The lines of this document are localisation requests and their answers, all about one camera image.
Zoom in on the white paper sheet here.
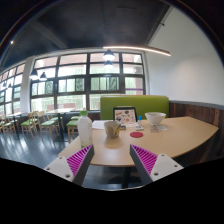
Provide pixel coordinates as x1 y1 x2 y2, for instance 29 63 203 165
92 120 105 129

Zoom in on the green stool near table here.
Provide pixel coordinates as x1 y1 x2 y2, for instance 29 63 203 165
66 116 79 141

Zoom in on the red round coaster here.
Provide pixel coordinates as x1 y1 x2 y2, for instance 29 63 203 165
130 132 143 138

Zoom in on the long linear ceiling light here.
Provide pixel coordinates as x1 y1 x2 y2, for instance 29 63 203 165
103 45 171 56

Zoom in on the framed menu sign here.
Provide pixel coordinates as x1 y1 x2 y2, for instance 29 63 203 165
113 107 137 125

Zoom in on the black pendant lamp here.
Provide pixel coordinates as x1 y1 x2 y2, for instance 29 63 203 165
103 49 115 61
29 69 39 80
39 72 47 81

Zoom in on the small blue-capped bottle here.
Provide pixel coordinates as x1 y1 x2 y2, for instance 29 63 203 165
138 115 142 125

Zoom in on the wooden chair green seat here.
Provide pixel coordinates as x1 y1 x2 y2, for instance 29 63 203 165
21 112 37 137
36 111 59 139

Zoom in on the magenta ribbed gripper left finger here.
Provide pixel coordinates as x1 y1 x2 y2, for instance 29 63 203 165
44 145 94 186

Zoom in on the background dining table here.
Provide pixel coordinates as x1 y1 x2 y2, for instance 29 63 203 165
46 108 75 142

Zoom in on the beige ceramic mug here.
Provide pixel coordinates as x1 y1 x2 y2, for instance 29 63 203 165
104 121 121 139

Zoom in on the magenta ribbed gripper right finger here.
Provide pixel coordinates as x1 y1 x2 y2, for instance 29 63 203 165
130 144 182 185

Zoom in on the green booth sofa back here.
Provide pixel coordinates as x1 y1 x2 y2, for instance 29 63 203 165
100 95 169 120

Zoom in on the black pendant lamp far left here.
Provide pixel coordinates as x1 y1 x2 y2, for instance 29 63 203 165
29 69 39 80

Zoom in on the black pendant lamp centre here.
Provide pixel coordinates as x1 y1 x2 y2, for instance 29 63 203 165
103 49 115 61

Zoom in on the white ceramic bowl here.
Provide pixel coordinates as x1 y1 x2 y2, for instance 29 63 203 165
145 112 166 125

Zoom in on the clear plastic water bottle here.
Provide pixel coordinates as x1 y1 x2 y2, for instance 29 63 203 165
77 110 92 148

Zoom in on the wooden chair green seat far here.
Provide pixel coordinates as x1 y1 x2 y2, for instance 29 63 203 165
21 112 37 137

